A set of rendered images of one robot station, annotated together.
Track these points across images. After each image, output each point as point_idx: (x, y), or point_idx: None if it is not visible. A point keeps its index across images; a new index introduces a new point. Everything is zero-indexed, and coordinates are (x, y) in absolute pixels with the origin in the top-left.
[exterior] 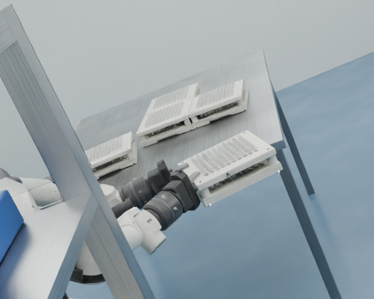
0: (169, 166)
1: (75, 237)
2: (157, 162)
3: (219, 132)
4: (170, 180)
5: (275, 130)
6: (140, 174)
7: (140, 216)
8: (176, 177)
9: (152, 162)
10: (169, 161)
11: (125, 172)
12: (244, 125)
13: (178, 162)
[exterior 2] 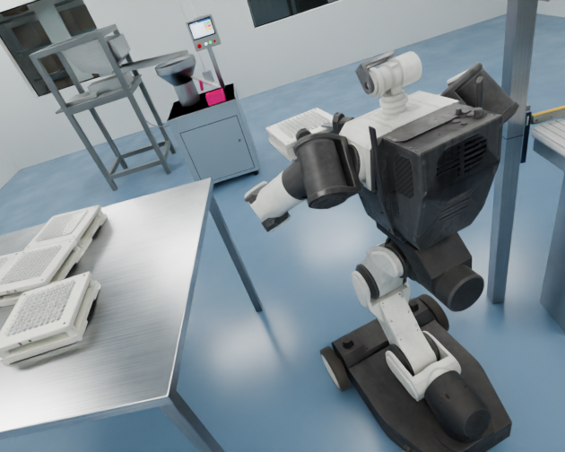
0: (159, 244)
1: None
2: (300, 132)
3: (131, 224)
4: (338, 121)
5: (186, 186)
6: (143, 269)
7: None
8: (342, 115)
9: (125, 265)
10: (143, 249)
11: (112, 291)
12: (143, 209)
13: (160, 239)
